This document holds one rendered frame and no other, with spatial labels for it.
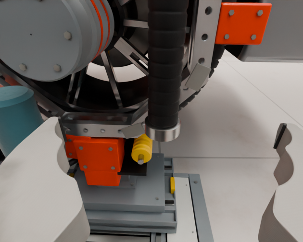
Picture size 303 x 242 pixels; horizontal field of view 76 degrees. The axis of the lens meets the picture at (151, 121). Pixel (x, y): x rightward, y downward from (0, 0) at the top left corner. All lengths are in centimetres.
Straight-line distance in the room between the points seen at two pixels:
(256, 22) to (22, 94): 45
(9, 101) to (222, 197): 103
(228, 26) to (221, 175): 98
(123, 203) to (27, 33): 66
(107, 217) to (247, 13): 80
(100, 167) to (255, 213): 83
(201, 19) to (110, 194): 69
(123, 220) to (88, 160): 35
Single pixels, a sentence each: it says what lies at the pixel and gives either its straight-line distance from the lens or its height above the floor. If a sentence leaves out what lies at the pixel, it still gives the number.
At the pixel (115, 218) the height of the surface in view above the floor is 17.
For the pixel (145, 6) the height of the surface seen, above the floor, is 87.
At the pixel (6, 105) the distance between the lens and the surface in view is 42.
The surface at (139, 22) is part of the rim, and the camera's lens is 51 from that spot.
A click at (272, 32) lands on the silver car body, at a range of 63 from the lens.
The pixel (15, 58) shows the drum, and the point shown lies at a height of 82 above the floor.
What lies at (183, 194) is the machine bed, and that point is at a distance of 103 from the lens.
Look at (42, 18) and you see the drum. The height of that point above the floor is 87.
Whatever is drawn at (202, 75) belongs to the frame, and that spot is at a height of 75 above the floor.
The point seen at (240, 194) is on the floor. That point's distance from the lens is 122.
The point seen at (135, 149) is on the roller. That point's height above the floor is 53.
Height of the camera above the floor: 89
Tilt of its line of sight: 32 degrees down
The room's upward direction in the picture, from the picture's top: straight up
